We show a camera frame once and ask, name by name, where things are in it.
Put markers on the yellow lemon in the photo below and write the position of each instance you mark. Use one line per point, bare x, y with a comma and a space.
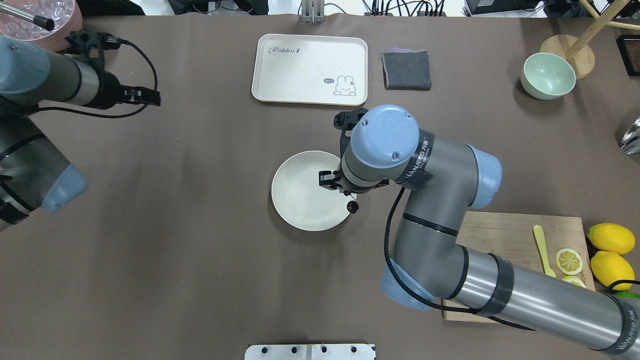
611, 237
608, 267

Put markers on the dark red cherries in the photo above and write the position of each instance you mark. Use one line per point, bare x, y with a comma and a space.
352, 205

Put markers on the yellow plastic knife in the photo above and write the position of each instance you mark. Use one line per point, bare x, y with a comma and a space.
540, 243

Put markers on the lemon slice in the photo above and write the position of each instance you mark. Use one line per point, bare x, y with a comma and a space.
569, 261

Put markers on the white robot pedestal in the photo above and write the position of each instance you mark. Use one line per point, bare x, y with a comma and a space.
313, 351

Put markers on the mint green bowl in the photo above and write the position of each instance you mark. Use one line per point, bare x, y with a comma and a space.
547, 76

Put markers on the grey folded cloth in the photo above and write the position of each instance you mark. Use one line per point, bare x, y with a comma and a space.
406, 69

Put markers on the pink bowl with ice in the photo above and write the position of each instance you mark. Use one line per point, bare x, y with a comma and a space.
66, 14

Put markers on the bamboo cutting board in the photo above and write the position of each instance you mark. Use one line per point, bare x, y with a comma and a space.
511, 236

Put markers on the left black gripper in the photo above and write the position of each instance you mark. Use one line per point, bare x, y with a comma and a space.
108, 92

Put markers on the steel muddler tool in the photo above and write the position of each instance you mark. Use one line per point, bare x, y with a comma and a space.
36, 19

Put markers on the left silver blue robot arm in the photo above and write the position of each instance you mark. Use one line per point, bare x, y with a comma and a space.
34, 172

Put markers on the green lime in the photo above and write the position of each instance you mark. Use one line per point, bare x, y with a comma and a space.
627, 295

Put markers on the steel scoop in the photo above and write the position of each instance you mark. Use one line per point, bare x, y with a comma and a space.
630, 142

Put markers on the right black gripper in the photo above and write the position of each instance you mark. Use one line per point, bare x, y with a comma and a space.
327, 178

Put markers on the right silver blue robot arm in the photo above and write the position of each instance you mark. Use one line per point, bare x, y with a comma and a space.
446, 178

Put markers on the round cream plate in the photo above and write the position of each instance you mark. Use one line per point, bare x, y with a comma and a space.
298, 197

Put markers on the cream rectangular tray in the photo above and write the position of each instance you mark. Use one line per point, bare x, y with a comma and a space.
311, 69

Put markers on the wooden cup tree stand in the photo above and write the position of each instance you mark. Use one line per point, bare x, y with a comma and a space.
576, 51

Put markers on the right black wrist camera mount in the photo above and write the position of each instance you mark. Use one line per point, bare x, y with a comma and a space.
345, 121

